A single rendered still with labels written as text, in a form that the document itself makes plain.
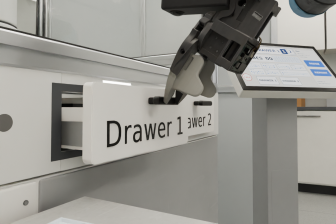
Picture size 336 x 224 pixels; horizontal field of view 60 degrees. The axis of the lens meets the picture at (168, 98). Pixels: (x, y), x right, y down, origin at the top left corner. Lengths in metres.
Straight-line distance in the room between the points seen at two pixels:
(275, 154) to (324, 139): 2.03
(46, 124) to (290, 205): 1.21
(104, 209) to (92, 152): 0.08
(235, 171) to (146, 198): 1.54
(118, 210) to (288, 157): 1.10
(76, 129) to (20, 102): 0.08
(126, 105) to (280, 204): 1.09
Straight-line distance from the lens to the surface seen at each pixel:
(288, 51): 1.50
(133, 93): 0.46
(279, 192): 1.42
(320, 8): 0.58
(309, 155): 3.39
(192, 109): 0.80
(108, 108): 0.42
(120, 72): 0.56
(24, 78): 0.42
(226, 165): 2.16
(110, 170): 0.55
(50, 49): 0.45
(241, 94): 1.17
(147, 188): 0.66
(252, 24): 0.44
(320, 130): 3.37
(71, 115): 0.45
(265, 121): 1.34
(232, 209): 2.23
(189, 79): 0.44
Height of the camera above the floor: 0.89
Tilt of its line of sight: 2 degrees up
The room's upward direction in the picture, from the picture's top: straight up
